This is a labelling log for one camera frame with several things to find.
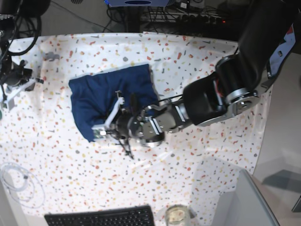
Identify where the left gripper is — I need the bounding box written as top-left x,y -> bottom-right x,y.
110,93 -> 143,160

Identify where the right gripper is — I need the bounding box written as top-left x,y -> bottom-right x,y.
1,60 -> 32,87

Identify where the navy blue t-shirt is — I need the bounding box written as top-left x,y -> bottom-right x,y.
69,64 -> 158,142

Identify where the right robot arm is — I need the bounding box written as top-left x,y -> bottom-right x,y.
0,0 -> 50,87

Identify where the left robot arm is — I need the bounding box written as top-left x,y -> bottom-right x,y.
108,0 -> 301,157

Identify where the terrazzo pattern table cover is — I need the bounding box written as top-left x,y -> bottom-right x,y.
0,32 -> 271,226

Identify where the black computer keyboard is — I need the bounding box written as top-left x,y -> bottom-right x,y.
44,205 -> 155,226

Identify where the clear glass jar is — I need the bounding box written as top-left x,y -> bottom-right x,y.
165,205 -> 191,226

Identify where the blue box with oval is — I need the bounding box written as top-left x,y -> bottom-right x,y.
104,0 -> 176,7

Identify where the grey laptop computer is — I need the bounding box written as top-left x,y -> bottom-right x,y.
212,169 -> 279,226

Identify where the black wire rack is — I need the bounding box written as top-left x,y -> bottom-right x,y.
140,5 -> 226,24

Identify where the coiled white cable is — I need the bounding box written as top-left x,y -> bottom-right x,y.
0,162 -> 46,209

